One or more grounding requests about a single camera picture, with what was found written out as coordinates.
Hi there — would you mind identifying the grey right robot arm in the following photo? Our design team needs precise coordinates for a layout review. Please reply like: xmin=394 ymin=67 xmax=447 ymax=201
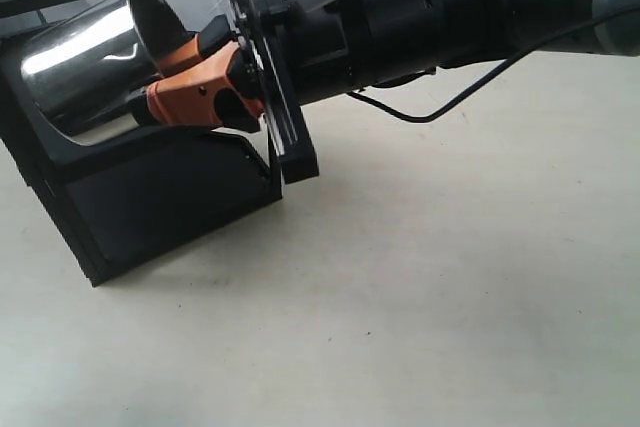
xmin=127 ymin=0 xmax=639 ymax=183

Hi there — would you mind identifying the stainless steel mug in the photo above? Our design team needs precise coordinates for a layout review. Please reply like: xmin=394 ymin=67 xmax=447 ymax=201
xmin=19 ymin=0 xmax=196 ymax=136

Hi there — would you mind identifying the black two-tier rack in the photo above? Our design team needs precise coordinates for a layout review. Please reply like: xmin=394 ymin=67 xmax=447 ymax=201
xmin=1 ymin=27 xmax=282 ymax=286

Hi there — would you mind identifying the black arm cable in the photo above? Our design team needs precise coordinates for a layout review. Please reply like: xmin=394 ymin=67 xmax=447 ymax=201
xmin=347 ymin=6 xmax=640 ymax=124

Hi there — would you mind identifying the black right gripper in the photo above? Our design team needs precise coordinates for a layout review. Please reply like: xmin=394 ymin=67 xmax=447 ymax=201
xmin=125 ymin=0 xmax=370 ymax=184

